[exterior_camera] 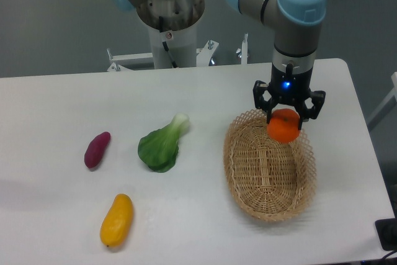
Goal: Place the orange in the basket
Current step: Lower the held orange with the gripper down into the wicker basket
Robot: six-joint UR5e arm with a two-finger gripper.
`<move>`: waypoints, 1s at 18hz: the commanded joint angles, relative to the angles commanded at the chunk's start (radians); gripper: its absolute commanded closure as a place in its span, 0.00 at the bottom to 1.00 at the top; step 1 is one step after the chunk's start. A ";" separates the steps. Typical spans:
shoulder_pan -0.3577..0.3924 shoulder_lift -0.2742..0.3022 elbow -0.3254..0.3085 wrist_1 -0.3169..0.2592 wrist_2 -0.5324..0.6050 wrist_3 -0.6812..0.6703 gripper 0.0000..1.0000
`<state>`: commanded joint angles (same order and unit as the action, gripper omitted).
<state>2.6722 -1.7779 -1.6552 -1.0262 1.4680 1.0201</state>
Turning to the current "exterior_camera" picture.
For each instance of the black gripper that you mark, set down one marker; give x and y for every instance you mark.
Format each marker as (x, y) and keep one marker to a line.
(289, 85)

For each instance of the orange mandarin fruit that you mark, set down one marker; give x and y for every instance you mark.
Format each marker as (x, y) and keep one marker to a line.
(283, 126)

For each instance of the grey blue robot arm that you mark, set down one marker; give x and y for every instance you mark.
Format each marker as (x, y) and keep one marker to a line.
(296, 24)

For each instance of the woven wicker basket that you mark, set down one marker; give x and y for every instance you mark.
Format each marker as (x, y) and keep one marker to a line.
(268, 180)

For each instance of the green bok choy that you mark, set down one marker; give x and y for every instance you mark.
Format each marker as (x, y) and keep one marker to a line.
(159, 149)

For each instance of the black device at edge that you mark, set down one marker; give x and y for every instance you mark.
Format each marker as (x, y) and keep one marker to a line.
(386, 230)

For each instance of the purple sweet potato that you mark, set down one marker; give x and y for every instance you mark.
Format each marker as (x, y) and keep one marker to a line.
(96, 150)

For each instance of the yellow mango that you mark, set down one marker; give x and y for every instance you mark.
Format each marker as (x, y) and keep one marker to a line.
(117, 223)

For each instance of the white metal base frame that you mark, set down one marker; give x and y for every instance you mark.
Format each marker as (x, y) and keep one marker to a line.
(203, 57)

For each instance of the white frame at right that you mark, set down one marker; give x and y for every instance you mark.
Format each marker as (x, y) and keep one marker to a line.
(385, 107)

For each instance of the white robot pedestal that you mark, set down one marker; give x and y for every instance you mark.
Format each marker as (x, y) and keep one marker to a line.
(172, 25)

